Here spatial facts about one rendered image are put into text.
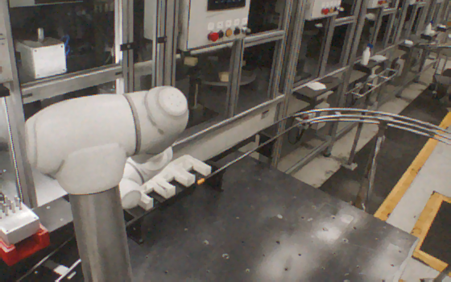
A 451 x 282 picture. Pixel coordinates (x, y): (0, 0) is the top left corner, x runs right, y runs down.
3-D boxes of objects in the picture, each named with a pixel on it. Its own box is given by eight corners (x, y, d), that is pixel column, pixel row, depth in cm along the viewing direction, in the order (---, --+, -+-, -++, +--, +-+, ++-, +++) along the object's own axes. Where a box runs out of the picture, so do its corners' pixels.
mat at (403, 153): (376, 235, 277) (376, 234, 276) (305, 200, 306) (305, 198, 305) (481, 76, 708) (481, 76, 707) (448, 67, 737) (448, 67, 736)
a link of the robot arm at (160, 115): (165, 105, 96) (110, 114, 89) (190, 68, 82) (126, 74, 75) (181, 155, 93) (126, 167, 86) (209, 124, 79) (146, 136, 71)
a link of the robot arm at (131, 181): (97, 199, 134) (126, 176, 142) (126, 221, 126) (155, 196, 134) (88, 177, 127) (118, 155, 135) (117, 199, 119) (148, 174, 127)
